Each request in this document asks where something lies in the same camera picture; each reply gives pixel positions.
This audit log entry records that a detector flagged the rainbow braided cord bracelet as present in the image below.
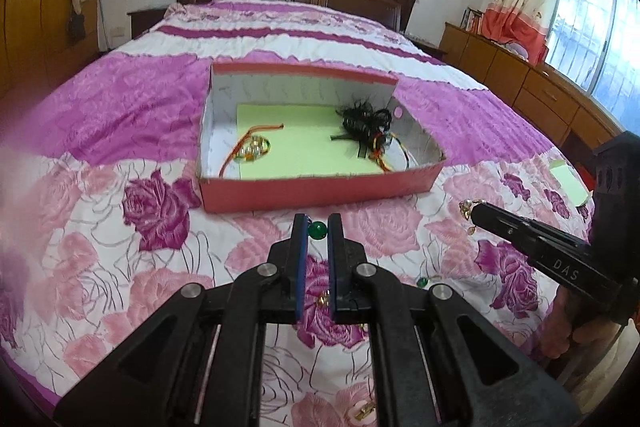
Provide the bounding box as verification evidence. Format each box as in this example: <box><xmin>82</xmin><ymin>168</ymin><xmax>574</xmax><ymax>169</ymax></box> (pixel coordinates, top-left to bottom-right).
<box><xmin>370</xmin><ymin>132</ymin><xmax>416</xmax><ymax>172</ymax></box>

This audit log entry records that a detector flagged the person's right hand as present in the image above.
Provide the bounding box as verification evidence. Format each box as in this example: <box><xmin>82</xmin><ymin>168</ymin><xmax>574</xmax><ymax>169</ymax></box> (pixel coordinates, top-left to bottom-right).
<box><xmin>544</xmin><ymin>289</ymin><xmax>626</xmax><ymax>378</ymax></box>

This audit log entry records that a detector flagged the pink cardboard box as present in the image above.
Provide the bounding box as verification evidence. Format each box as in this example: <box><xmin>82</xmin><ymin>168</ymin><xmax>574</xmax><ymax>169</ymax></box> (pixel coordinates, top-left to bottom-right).
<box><xmin>198</xmin><ymin>61</ymin><xmax>447</xmax><ymax>214</ymax></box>

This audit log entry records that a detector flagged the thin leaning stick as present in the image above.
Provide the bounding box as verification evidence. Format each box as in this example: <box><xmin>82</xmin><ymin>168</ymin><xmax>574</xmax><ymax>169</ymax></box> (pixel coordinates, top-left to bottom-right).
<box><xmin>97</xmin><ymin>0</ymin><xmax>109</xmax><ymax>52</ymax></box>

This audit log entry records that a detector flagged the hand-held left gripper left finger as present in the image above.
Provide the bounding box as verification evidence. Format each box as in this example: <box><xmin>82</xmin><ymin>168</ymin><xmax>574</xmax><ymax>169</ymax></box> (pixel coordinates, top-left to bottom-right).
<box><xmin>55</xmin><ymin>213</ymin><xmax>311</xmax><ymax>427</ymax></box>

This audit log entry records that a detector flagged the small dark hanging bag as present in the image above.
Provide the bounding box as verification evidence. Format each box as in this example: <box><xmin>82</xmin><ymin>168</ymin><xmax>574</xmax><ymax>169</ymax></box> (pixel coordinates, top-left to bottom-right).
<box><xmin>67</xmin><ymin>12</ymin><xmax>87</xmax><ymax>40</ymax></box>

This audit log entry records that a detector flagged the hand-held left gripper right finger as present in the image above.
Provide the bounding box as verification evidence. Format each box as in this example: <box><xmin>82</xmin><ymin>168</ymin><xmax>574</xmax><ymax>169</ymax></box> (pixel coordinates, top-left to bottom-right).
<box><xmin>327</xmin><ymin>213</ymin><xmax>583</xmax><ymax>427</ymax></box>

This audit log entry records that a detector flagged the wooden sideboard cabinet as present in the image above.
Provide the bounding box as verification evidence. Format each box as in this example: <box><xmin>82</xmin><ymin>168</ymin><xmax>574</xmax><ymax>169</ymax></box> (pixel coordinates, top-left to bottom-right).
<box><xmin>440</xmin><ymin>22</ymin><xmax>626</xmax><ymax>168</ymax></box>

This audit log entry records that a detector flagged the small green paper piece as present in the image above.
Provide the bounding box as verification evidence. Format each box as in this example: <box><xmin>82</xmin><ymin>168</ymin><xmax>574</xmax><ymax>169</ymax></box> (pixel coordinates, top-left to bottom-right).
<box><xmin>547</xmin><ymin>158</ymin><xmax>591</xmax><ymax>208</ymax></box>

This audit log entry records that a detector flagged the black feather hair accessory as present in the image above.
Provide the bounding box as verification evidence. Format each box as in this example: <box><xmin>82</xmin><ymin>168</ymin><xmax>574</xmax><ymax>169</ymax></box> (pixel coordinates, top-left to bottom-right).
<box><xmin>330</xmin><ymin>94</ymin><xmax>396</xmax><ymax>158</ymax></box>

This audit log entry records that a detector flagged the dark wooden nightstand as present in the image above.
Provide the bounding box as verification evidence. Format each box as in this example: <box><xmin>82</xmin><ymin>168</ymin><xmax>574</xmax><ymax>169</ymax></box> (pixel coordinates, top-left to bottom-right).
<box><xmin>407</xmin><ymin>32</ymin><xmax>448</xmax><ymax>58</ymax></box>
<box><xmin>126</xmin><ymin>6</ymin><xmax>171</xmax><ymax>40</ymax></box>

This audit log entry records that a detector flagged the light green paper sheet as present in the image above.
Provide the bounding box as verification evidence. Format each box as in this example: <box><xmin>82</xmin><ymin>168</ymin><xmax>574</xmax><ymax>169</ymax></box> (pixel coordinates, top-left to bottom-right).
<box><xmin>234</xmin><ymin>103</ymin><xmax>386</xmax><ymax>180</ymax></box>

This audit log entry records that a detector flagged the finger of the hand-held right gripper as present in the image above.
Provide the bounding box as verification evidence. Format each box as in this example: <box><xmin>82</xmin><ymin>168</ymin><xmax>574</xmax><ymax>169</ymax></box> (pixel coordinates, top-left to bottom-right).
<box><xmin>475</xmin><ymin>202</ymin><xmax>596</xmax><ymax>251</ymax></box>
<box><xmin>472</xmin><ymin>208</ymin><xmax>547</xmax><ymax>259</ymax></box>

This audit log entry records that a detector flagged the wooden wardrobe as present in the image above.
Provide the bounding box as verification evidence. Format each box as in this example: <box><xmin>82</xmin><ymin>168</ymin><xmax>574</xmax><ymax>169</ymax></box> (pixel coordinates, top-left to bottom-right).
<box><xmin>0</xmin><ymin>0</ymin><xmax>108</xmax><ymax>118</ymax></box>

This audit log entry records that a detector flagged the gold pearl ornament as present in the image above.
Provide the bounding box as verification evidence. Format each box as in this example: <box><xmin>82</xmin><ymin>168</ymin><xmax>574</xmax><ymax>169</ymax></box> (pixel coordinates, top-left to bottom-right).
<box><xmin>459</xmin><ymin>199</ymin><xmax>477</xmax><ymax>236</ymax></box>

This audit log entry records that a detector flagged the barred window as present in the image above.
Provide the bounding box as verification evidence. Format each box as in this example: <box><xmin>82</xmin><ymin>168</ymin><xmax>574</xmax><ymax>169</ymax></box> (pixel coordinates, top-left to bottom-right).
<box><xmin>542</xmin><ymin>0</ymin><xmax>640</xmax><ymax>122</ymax></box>

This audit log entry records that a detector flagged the pink floral quilt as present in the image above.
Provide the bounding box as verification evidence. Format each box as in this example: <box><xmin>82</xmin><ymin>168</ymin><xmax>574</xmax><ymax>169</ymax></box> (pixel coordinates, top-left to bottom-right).
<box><xmin>0</xmin><ymin>0</ymin><xmax>601</xmax><ymax>427</ymax></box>

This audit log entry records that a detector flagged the red cord bead bracelet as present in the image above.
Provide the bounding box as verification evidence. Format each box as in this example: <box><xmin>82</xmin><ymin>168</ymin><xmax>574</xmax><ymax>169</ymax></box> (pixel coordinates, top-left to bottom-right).
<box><xmin>220</xmin><ymin>123</ymin><xmax>285</xmax><ymax>178</ymax></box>

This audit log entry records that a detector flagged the row of books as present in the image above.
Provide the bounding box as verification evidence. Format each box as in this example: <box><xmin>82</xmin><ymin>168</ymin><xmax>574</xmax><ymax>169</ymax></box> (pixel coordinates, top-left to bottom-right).
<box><xmin>461</xmin><ymin>7</ymin><xmax>483</xmax><ymax>32</ymax></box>

